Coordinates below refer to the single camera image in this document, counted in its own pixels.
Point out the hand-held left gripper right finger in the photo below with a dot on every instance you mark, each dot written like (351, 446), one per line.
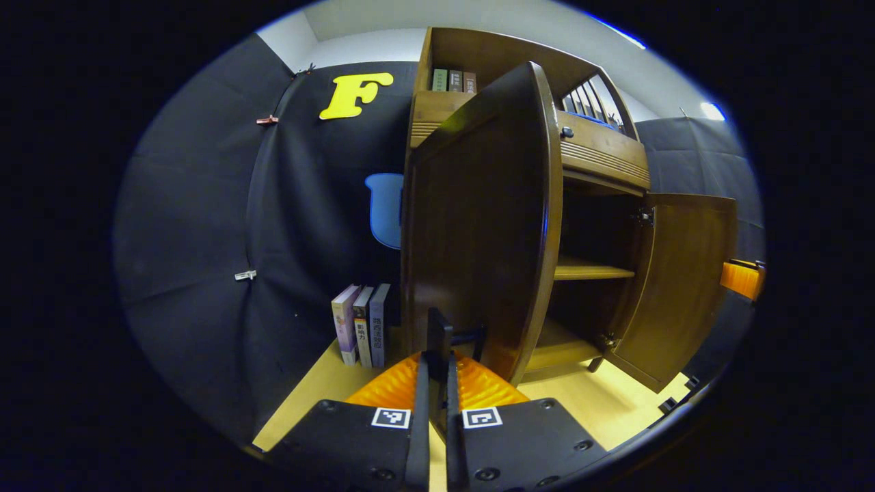
(454, 430)

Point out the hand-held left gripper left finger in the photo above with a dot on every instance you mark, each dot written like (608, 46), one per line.
(420, 424)

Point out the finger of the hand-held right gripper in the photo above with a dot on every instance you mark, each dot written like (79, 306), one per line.
(742, 280)

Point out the wooden cabinet door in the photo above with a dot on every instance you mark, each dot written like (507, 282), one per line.
(677, 287)
(478, 239)

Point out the wooden double-door shoe cabinet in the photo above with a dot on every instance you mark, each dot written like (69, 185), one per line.
(492, 48)

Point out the wooden cabinet drawer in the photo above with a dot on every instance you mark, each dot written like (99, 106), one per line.
(601, 154)

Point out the grey-blue book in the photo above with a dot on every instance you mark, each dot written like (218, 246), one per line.
(378, 324)

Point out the light purple book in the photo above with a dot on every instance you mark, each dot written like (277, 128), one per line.
(345, 324)

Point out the small ceiling light panel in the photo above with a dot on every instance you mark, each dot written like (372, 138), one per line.
(712, 111)

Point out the blue towel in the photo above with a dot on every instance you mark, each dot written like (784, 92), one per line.
(591, 120)

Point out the silver clip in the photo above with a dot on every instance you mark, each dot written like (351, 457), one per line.
(245, 275)

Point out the long ceiling light panel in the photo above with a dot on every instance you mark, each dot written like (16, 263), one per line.
(625, 33)

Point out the black backdrop cloth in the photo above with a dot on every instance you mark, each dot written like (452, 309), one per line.
(205, 239)

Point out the brown book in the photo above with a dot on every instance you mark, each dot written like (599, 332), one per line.
(469, 83)

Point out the copper clip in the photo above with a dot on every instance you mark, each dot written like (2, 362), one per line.
(267, 120)

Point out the green book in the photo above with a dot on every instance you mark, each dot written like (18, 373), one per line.
(440, 80)

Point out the grey-brown book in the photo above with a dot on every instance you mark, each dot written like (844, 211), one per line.
(455, 80)

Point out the small black bracket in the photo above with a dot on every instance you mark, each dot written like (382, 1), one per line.
(668, 404)

